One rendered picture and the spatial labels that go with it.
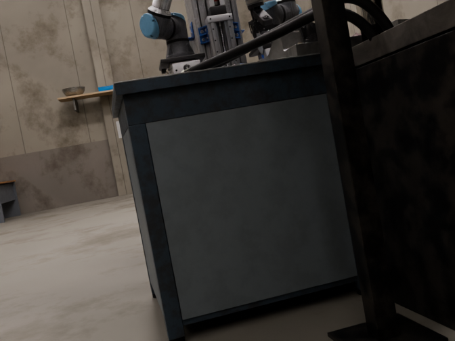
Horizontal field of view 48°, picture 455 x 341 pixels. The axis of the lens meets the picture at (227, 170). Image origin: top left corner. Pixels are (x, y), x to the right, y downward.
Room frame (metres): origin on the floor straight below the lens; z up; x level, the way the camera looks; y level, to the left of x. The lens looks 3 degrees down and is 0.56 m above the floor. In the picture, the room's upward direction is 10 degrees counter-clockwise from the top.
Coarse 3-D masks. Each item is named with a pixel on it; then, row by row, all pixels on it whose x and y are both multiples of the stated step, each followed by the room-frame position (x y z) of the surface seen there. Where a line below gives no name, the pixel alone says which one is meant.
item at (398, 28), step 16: (448, 0) 1.11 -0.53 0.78; (416, 16) 1.22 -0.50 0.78; (432, 16) 1.17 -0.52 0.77; (448, 16) 1.12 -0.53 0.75; (384, 32) 1.37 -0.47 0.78; (400, 32) 1.30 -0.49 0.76; (416, 32) 1.23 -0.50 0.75; (432, 32) 1.18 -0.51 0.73; (352, 48) 1.54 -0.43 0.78; (368, 48) 1.45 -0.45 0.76; (384, 48) 1.38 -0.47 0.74; (400, 48) 1.31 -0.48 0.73
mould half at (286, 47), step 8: (296, 32) 1.90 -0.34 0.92; (280, 40) 1.88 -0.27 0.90; (288, 40) 1.89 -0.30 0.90; (296, 40) 1.89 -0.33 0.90; (352, 40) 1.81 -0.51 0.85; (360, 40) 1.81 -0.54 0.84; (272, 48) 1.98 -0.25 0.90; (280, 48) 1.90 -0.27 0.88; (288, 48) 1.88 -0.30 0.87; (296, 48) 1.76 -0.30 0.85; (304, 48) 1.77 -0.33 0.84; (312, 48) 1.77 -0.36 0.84; (272, 56) 2.00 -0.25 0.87; (280, 56) 1.91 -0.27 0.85; (288, 56) 1.84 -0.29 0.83
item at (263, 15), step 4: (260, 8) 2.21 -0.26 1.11; (256, 12) 2.19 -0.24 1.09; (260, 12) 2.19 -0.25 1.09; (264, 12) 2.18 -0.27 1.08; (256, 16) 2.18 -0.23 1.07; (260, 16) 2.16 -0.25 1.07; (264, 16) 2.15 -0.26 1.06; (268, 16) 2.15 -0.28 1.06; (260, 20) 2.16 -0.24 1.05; (264, 20) 2.13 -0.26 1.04; (268, 20) 2.13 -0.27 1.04; (272, 20) 2.15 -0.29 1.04; (264, 24) 2.14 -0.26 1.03; (268, 24) 2.15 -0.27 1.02
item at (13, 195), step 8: (0, 184) 9.34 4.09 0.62; (8, 184) 9.10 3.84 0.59; (0, 192) 8.49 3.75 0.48; (8, 192) 8.99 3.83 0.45; (0, 200) 8.27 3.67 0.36; (8, 200) 8.88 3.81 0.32; (16, 200) 9.37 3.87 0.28; (0, 208) 8.26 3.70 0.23; (8, 208) 9.35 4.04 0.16; (16, 208) 9.37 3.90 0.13; (0, 216) 8.26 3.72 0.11; (8, 216) 9.34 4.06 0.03
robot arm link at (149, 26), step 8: (160, 0) 2.47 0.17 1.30; (168, 0) 2.48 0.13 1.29; (152, 8) 2.49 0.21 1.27; (160, 8) 2.49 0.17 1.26; (168, 8) 2.51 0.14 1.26; (144, 16) 2.50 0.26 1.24; (152, 16) 2.48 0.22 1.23; (160, 16) 2.49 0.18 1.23; (168, 16) 2.51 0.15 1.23; (144, 24) 2.52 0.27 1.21; (152, 24) 2.48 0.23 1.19; (160, 24) 2.50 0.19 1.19; (168, 24) 2.54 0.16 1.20; (144, 32) 2.53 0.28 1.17; (152, 32) 2.50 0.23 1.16; (160, 32) 2.52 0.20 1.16; (168, 32) 2.56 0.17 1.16
